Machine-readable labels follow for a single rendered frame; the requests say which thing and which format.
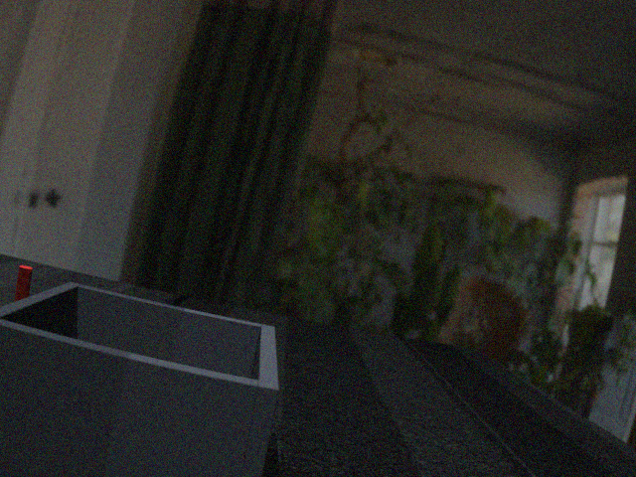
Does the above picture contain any red peg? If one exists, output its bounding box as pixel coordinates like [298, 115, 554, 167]
[15, 266, 33, 302]

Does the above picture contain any grey open box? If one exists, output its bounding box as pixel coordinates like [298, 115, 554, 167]
[0, 282, 279, 477]

